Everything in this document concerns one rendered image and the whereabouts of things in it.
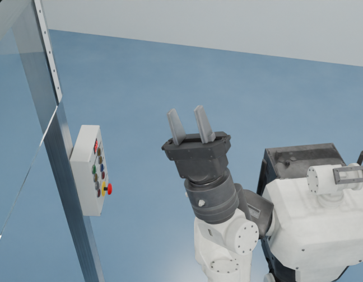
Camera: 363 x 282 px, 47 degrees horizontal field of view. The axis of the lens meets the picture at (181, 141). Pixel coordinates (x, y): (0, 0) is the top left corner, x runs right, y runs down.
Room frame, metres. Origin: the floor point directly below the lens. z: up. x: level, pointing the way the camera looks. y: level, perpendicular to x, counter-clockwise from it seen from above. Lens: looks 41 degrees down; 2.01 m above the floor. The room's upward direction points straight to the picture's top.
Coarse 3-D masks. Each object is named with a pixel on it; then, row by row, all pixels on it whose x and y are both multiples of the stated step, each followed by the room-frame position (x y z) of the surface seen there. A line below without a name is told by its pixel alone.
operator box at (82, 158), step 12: (84, 132) 1.01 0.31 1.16; (96, 132) 1.01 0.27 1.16; (84, 144) 0.95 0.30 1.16; (72, 156) 0.89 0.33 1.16; (84, 156) 0.89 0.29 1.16; (72, 168) 0.87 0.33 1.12; (84, 168) 0.87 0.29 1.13; (84, 180) 0.87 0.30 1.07; (108, 180) 1.03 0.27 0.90; (84, 192) 0.87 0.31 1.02; (96, 192) 0.88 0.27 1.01; (84, 204) 0.87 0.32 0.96; (96, 204) 0.87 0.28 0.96
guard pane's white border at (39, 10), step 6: (36, 0) 0.90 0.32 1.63; (36, 6) 0.89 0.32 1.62; (42, 12) 0.92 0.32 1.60; (42, 18) 0.91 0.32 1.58; (42, 24) 0.90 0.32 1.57; (42, 30) 0.89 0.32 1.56; (48, 42) 0.91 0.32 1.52; (48, 48) 0.90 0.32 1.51; (48, 54) 0.89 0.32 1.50; (54, 66) 0.92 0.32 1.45; (54, 72) 0.91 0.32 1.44; (54, 78) 0.90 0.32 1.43; (54, 84) 0.89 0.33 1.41; (60, 96) 0.91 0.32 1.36
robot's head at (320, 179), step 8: (312, 168) 0.66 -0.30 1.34; (320, 168) 0.66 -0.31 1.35; (328, 168) 0.65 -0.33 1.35; (312, 176) 0.65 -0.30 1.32; (320, 176) 0.63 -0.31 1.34; (328, 176) 0.63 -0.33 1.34; (344, 176) 0.64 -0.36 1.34; (352, 176) 0.64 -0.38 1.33; (360, 176) 0.64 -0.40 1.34; (312, 184) 0.65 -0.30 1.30; (320, 184) 0.62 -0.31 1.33; (328, 184) 0.62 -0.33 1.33; (344, 184) 0.63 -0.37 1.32; (352, 184) 0.63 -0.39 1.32; (360, 184) 0.63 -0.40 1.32; (312, 192) 0.64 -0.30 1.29; (320, 192) 0.62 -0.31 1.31; (328, 192) 0.62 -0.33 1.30; (336, 192) 0.64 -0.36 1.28; (328, 200) 0.63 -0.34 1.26; (336, 200) 0.63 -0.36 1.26
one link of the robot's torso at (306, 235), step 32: (288, 160) 0.80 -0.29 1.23; (320, 160) 0.80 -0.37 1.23; (256, 192) 0.76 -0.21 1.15; (288, 192) 0.68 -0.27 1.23; (352, 192) 0.68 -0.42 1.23; (288, 224) 0.59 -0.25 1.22; (320, 224) 0.59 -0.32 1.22; (352, 224) 0.60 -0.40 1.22; (288, 256) 0.56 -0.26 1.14; (320, 256) 0.56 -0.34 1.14; (352, 256) 0.57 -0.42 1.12
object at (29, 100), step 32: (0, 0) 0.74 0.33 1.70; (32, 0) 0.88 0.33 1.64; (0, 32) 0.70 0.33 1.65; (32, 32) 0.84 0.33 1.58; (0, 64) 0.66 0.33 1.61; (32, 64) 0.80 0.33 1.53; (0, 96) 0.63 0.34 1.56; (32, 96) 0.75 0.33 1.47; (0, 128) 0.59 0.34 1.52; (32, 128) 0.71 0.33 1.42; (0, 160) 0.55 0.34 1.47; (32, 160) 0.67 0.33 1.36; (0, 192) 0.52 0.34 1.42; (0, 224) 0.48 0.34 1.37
